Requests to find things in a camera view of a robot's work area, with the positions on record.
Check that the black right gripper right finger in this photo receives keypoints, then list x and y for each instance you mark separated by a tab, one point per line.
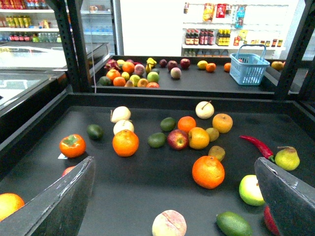
290	200

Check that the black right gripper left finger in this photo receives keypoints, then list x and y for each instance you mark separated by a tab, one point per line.
58	210

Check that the black rear fruit shelf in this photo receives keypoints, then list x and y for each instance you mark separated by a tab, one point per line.
195	82

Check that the white background goods shelf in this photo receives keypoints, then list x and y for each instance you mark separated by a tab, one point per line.
220	27

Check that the red fruit front right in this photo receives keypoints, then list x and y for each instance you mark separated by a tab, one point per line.
269	222

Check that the red pomegranate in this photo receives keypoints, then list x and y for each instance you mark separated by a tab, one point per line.
67	170

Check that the bright green apple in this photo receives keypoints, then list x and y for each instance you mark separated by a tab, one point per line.
249	191

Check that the yellow green pear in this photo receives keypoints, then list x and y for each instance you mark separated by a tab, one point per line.
287	158

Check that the red chili pepper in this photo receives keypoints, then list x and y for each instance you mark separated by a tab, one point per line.
263	148

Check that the white price label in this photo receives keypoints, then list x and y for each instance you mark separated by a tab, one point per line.
61	156

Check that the orange persimmon green calyx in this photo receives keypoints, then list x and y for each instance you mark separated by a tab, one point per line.
72	146

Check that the green avocado front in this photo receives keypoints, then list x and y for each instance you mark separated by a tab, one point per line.
232	224

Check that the dark green avocado left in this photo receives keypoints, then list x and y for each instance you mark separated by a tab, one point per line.
95	132

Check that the large bumpy orange right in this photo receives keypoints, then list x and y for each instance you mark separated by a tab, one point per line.
208	172

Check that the large bumpy orange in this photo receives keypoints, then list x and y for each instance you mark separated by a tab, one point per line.
125	143
208	172

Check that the brown green kiwi fruit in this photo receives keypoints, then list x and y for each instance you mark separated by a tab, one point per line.
217	152

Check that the large bumpy orange left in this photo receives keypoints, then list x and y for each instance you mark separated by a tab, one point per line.
125	143

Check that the small yellow green fruit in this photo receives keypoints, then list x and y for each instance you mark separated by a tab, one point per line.
213	134

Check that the golden round pear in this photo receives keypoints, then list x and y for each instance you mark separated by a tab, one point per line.
222	122

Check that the white pear lower left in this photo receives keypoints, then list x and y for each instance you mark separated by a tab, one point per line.
123	125

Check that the pale pink peach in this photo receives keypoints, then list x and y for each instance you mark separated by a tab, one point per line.
169	223

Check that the yellow orange apple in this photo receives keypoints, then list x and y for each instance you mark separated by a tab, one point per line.
198	138

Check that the white pear upper left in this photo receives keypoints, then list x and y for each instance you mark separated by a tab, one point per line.
120	113

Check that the dark green lime lower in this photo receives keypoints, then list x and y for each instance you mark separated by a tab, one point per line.
157	140

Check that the dark green lime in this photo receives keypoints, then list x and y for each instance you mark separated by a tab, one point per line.
157	140
168	124

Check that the white pear with stem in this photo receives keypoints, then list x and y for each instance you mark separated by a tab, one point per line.
204	109

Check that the red yellow apple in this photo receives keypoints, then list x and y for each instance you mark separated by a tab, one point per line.
178	139

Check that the small orange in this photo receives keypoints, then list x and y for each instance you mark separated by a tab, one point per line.
186	124

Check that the dark green lime upper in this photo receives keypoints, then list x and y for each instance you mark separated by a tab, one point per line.
168	124

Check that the glass top freezer cabinet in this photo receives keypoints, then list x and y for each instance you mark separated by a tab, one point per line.
31	75

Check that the small blue background basket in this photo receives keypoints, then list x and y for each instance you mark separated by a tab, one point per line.
248	69

